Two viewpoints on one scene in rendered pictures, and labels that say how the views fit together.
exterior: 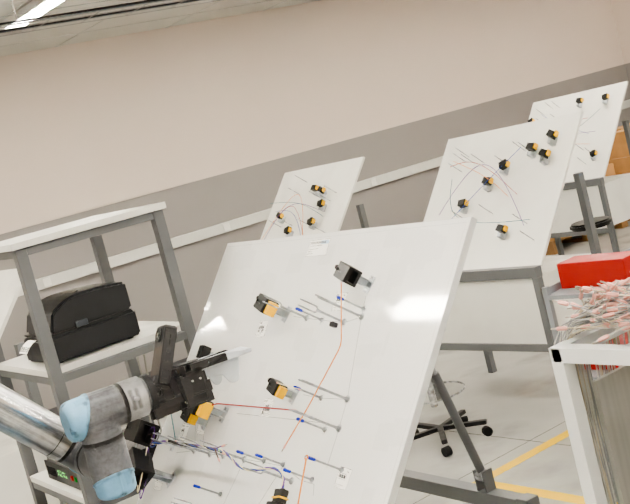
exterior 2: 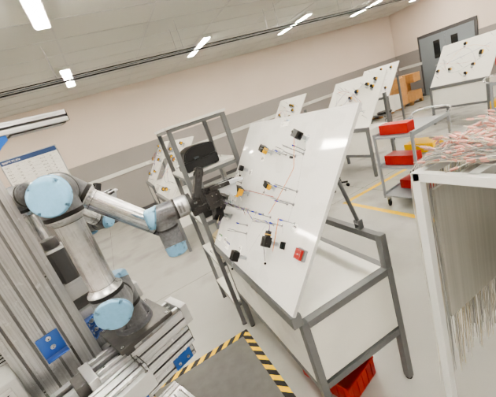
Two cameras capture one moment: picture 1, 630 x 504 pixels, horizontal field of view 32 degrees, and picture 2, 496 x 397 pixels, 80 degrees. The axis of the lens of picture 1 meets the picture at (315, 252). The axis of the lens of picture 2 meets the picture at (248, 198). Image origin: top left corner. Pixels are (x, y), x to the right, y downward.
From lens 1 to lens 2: 102 cm
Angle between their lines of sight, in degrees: 16
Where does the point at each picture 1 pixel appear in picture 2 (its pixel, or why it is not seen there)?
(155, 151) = (240, 96)
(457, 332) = not seen: hidden behind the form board
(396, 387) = (320, 187)
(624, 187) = (395, 98)
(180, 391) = (206, 201)
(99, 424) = (161, 221)
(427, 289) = (335, 140)
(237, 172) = (266, 102)
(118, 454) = (174, 235)
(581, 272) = (388, 128)
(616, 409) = (443, 203)
